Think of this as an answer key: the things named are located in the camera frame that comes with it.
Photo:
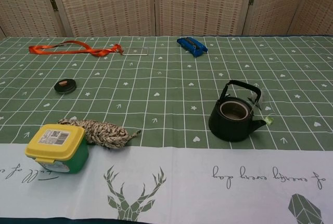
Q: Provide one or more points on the green box with yellow lid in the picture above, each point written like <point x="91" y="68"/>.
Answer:
<point x="56" y="143"/>

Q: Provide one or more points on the black round lid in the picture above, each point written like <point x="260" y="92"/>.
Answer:
<point x="65" y="86"/>

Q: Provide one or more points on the green grid tablecloth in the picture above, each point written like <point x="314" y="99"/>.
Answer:
<point x="166" y="104"/>

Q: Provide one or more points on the blue clip object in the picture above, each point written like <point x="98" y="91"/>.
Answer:
<point x="192" y="45"/>

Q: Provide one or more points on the woven folding screen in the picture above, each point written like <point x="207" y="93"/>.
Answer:
<point x="109" y="3"/>

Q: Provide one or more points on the clear badge holder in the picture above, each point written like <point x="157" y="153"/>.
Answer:
<point x="135" y="51"/>

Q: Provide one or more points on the black cast iron teapot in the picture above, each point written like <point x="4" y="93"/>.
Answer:
<point x="226" y="128"/>

